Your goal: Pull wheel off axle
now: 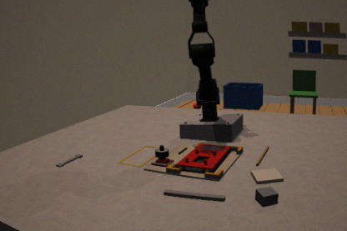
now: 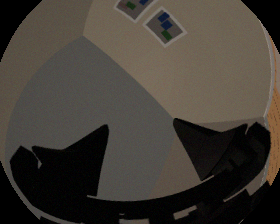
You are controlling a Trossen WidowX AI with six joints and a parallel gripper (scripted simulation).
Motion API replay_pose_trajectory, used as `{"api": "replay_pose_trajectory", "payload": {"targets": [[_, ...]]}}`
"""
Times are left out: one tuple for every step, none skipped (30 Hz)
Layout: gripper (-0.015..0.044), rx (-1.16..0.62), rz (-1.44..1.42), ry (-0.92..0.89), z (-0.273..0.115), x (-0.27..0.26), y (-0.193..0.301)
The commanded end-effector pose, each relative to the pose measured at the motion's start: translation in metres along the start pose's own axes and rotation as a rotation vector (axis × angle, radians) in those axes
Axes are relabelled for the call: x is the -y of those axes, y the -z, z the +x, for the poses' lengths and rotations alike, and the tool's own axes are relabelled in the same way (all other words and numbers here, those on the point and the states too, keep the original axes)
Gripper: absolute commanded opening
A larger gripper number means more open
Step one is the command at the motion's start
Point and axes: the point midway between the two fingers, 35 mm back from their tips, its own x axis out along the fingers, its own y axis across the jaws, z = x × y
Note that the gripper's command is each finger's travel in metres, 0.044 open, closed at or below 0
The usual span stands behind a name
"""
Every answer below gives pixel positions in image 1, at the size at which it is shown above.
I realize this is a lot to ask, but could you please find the dark grey wheel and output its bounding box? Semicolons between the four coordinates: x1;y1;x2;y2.
155;148;168;158

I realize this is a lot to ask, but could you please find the beige flat slab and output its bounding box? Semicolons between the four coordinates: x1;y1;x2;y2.
250;168;284;184

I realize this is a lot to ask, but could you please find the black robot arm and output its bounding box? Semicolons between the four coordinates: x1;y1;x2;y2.
189;0;219;122

